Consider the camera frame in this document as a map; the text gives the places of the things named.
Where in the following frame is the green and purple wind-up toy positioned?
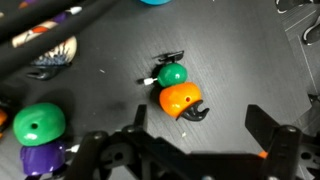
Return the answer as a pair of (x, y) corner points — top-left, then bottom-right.
(12, 102), (81, 178)

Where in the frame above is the orange and green wind-up toy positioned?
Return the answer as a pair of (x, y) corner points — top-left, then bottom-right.
(136, 50), (211, 123)

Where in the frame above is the light blue plastic cup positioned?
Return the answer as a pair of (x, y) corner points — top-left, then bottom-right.
(139, 0), (174, 6)

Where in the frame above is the purple toy with white knob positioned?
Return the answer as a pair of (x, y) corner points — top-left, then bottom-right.
(49, 5), (84, 25)

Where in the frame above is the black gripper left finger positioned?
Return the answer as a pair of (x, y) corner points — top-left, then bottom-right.
(133, 104), (149, 132)

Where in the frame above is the black white-soled shoe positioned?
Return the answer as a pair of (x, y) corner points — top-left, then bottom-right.
(274, 0), (320, 15)
(301, 14), (320, 47)

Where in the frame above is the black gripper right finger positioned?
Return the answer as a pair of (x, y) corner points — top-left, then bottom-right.
(244, 104), (285, 148)

